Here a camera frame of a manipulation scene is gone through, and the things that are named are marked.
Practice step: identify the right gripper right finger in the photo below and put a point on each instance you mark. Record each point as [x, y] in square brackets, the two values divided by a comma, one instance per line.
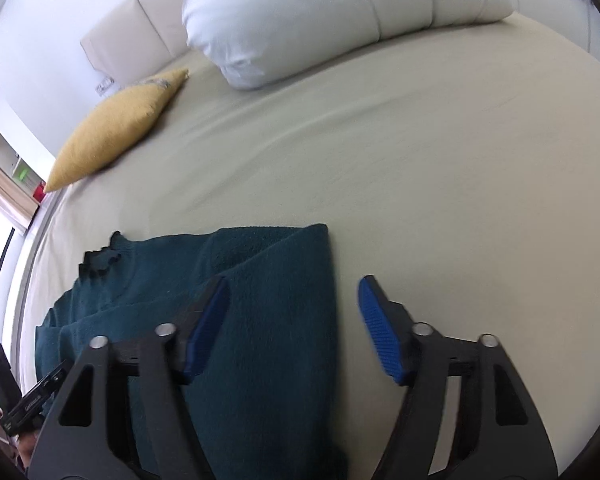
[499, 433]

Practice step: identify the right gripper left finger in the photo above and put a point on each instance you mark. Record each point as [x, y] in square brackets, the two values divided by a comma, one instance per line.
[88, 432]

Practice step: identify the dark teal knit sweater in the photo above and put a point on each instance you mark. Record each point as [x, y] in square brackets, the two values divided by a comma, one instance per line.
[262, 407]

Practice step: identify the person's left hand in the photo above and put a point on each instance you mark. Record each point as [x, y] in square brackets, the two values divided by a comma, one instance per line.
[26, 444]

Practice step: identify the red box on shelf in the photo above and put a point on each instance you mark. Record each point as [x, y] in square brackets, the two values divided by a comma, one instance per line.
[39, 192]

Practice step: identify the white cubby shelf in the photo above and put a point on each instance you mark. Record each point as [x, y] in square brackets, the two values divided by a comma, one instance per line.
[17, 168]

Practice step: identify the beige bed sheet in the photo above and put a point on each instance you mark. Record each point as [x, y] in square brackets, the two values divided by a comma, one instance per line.
[460, 166]

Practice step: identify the mustard yellow cushion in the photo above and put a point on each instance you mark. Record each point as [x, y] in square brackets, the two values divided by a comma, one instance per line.
[113, 127]

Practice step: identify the white padded headboard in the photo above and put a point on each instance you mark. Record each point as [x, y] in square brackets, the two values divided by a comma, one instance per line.
[136, 40]

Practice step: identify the white duvet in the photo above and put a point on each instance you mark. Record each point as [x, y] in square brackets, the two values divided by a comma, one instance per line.
[257, 42]

